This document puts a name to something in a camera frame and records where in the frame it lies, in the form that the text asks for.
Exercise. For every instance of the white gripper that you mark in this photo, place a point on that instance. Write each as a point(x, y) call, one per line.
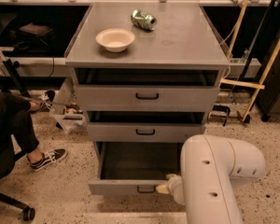
point(174, 184)

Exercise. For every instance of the grey bottom drawer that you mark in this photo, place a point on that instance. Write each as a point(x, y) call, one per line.
point(134, 168)

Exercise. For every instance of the grey drawer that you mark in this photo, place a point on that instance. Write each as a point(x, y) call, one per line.
point(146, 98)
point(134, 168)
point(142, 132)

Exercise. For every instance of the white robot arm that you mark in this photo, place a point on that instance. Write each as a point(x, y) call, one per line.
point(210, 167)

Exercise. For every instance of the grey middle drawer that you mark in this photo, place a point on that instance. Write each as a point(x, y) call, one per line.
point(142, 132)

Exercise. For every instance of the grey top drawer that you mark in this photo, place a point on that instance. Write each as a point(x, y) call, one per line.
point(146, 98)

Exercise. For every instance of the grey drawer cabinet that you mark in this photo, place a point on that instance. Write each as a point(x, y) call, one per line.
point(181, 51)

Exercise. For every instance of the black white sneaker front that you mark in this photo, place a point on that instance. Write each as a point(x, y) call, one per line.
point(48, 158)

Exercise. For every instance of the black white sneaker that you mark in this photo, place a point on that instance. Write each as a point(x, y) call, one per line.
point(48, 158)
point(43, 101)

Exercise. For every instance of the clear plastic bin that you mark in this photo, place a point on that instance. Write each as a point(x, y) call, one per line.
point(65, 111)

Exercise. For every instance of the black white sneaker back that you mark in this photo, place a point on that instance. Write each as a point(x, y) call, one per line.
point(43, 101)

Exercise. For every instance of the white paper bowl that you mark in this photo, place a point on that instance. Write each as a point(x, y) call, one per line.
point(116, 39)

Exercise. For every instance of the black office chair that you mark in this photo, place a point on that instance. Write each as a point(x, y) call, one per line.
point(7, 163)

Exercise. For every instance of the crushed green soda can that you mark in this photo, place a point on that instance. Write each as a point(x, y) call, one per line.
point(143, 19)

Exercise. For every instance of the seated person black trousers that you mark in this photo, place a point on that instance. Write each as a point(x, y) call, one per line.
point(15, 119)

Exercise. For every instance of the black tripod stand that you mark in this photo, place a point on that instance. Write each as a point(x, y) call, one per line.
point(12, 67)

